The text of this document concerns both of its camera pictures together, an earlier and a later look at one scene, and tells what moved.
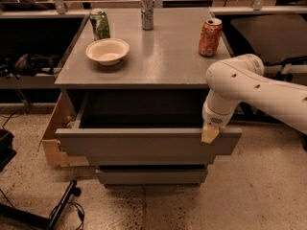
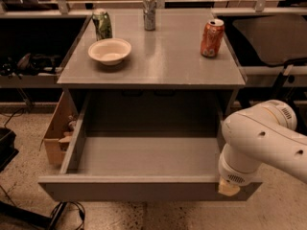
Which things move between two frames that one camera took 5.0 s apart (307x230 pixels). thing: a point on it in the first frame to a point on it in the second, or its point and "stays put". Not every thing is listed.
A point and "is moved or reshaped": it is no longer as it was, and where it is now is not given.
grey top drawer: (140, 124) is moved or reshaped
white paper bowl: (107, 51) stays put
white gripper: (213, 116) to (235, 175)
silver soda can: (147, 11) stays put
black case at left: (7, 151) stays put
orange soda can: (209, 37) stays put
